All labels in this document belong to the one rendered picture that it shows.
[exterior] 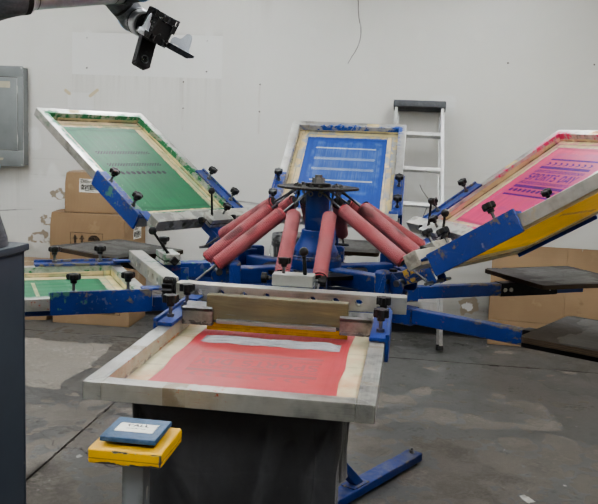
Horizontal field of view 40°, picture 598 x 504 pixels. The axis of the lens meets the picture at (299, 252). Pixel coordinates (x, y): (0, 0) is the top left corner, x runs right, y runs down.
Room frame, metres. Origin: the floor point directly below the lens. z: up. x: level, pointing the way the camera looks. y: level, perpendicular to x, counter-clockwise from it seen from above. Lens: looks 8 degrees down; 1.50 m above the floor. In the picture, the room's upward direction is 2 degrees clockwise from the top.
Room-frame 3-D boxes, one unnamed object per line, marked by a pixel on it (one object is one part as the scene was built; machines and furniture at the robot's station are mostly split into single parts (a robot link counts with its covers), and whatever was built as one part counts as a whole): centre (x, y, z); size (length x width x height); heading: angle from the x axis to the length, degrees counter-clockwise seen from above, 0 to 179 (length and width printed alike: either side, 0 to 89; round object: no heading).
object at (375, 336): (2.13, -0.23, 0.98); 0.30 x 0.05 x 0.07; 172
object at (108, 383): (1.93, 0.08, 0.97); 0.79 x 0.58 x 0.04; 172
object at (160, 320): (2.20, 0.32, 0.98); 0.30 x 0.05 x 0.07; 172
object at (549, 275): (3.23, -0.68, 0.91); 1.34 x 0.40 x 0.08; 112
